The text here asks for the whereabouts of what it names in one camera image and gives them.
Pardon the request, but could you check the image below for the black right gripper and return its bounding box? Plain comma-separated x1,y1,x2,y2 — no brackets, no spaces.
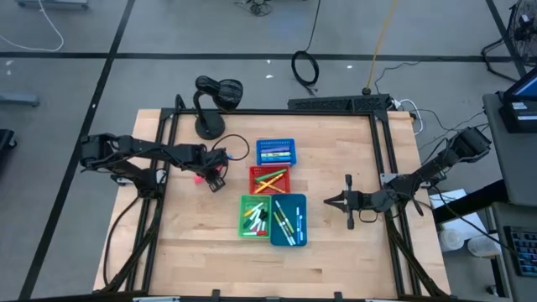
323,174,398,231

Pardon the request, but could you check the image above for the green white dry-erase marker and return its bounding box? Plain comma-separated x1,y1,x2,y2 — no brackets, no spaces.
272,211,294,247
274,199,297,234

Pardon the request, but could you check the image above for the long yellow marker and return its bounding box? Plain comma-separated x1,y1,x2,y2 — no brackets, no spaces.
257,180,288,195
253,172,284,195

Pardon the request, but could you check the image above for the black white dry-erase marker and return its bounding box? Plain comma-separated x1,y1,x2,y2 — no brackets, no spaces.
277,209,295,240

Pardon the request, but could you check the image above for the small yellow marker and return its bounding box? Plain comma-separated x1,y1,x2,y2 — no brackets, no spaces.
243,201,265,218

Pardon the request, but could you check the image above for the small green dry-erase marker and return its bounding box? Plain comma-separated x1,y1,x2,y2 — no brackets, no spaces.
242,211,261,230

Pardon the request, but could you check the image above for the black desk lamp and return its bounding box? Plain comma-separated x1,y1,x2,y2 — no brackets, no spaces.
192,75,244,141

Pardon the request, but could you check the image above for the teal plastic bin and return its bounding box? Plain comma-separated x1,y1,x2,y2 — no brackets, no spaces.
268,192,309,247

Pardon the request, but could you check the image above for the green slotted plastic basket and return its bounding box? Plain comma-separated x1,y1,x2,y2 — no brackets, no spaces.
237,193,273,241

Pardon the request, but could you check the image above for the blue slotted plastic basket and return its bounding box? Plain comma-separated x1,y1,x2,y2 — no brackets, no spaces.
255,138,298,168

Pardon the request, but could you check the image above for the red slotted plastic basket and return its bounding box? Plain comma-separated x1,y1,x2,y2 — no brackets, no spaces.
248,165,292,196

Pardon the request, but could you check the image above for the black perforated control box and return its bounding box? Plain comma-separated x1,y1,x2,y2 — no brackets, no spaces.
287,94,391,114

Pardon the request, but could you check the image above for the white paper sheet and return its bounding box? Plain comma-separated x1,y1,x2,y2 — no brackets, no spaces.
428,187,479,236

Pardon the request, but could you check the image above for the white paper cup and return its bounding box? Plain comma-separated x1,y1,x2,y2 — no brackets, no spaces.
438,227,466,253

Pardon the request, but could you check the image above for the black desk beam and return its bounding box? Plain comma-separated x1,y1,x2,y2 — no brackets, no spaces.
431,179,508,224

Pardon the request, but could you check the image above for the white bowl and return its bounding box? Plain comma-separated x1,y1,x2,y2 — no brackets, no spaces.
467,234,501,258

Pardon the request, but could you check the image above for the gray desk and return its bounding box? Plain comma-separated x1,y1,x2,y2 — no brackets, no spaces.
482,91,537,206

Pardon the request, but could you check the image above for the black keyboard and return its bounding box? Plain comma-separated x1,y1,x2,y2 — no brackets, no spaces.
503,225,537,278

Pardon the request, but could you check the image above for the black labelled device box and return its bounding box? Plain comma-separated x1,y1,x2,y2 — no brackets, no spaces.
498,98,537,134

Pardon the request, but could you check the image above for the gray floor foot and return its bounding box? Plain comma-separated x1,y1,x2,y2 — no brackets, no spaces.
0,92,40,108

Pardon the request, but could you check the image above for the black chair base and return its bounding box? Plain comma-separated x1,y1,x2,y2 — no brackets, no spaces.
0,128,18,153

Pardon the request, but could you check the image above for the computer monitor blue screen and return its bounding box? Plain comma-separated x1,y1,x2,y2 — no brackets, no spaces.
502,65,537,102

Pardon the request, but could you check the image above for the gray cart base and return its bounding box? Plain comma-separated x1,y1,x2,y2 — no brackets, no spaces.
14,0,90,9

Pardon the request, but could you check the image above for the black floor fan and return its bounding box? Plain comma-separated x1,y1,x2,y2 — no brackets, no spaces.
480,0,537,83

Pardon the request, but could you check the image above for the black looped camera cable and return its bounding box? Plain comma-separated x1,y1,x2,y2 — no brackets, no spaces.
211,133,251,162
357,206,381,224

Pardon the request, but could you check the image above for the white power cable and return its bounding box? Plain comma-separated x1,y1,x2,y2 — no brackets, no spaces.
394,98,425,136

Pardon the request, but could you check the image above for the black coiled cable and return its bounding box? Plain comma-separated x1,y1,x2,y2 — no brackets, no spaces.
290,0,322,96

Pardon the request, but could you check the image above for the silver metal bracket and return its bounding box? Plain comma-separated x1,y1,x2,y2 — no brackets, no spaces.
133,295,181,302

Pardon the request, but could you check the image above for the black cable tangle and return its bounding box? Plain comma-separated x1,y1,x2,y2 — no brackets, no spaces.
233,0,274,18

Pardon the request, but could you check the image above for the yellow hanging cable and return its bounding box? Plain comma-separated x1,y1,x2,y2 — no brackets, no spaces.
361,0,399,96

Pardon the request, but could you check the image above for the white floor cable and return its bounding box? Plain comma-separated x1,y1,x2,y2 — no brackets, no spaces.
0,0,65,54

